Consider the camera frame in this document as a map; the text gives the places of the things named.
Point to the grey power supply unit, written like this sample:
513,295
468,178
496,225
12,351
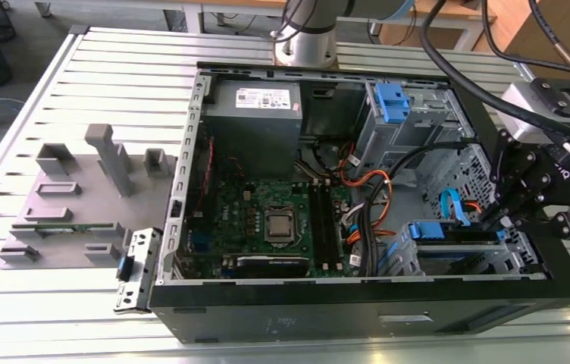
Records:
254,129

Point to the black open PC case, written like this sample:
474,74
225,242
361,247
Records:
314,314

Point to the metal expansion slot bracket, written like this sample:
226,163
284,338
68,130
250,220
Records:
143,265

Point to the metal drive cage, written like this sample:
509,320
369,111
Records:
406,136

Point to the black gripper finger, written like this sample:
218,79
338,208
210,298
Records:
558,223
514,174

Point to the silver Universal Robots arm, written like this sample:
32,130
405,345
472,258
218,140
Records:
305,45

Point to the silver CPU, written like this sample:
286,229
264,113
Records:
280,225

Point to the metal disk bay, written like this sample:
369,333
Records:
466,248

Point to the CPU socket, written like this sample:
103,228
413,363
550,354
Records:
281,209

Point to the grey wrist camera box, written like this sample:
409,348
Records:
522,98

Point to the blue drive cage latch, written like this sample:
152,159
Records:
390,102

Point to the green motherboard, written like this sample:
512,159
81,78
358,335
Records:
234,212

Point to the grey parts rack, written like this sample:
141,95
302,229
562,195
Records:
88,204

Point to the blue port connector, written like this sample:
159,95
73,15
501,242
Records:
125,269

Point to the hard disk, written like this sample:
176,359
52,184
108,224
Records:
424,232

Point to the black RAM slot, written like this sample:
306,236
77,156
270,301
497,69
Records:
318,223
332,223

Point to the wooden desk white frame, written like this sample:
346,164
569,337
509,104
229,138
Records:
460,11

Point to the black graphics card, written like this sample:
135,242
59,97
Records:
274,267

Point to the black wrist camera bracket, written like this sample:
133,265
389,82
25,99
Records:
558,98

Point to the green RAM stick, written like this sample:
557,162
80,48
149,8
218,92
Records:
83,228

